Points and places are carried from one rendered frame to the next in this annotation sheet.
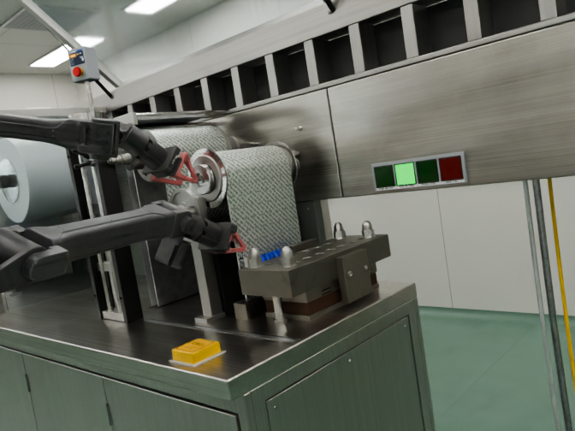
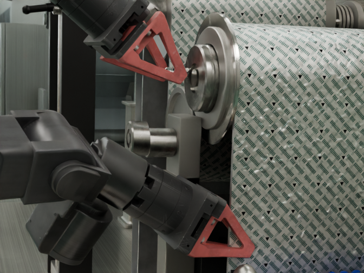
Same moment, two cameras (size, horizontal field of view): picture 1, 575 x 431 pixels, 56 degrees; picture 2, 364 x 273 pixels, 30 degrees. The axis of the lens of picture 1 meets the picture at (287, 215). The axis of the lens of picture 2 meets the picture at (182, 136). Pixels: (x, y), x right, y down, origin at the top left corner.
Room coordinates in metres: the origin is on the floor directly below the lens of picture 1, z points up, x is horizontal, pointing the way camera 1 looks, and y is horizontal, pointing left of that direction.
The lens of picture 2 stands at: (0.66, -0.16, 1.27)
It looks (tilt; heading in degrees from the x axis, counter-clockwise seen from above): 7 degrees down; 29
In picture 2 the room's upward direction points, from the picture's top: 2 degrees clockwise
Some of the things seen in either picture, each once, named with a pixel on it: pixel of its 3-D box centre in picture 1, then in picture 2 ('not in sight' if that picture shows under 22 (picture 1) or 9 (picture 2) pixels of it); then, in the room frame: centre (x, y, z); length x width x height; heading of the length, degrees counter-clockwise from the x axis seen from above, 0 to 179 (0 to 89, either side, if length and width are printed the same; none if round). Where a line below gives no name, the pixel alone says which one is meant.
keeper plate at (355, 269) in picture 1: (355, 274); not in sight; (1.29, -0.14, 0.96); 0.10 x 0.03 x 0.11; 137
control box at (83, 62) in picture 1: (81, 64); not in sight; (1.74, 0.56, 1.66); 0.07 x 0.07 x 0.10; 67
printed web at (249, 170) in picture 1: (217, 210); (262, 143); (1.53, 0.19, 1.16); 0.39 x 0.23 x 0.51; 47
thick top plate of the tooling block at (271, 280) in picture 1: (319, 262); not in sight; (1.34, -0.06, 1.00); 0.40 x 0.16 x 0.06; 137
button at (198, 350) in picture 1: (196, 351); not in sight; (1.07, 0.22, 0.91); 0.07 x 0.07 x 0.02; 47
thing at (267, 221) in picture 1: (267, 226); (327, 213); (1.39, 0.06, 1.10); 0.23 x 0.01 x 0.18; 137
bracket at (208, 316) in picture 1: (199, 260); (165, 243); (1.34, 0.23, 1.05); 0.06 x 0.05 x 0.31; 137
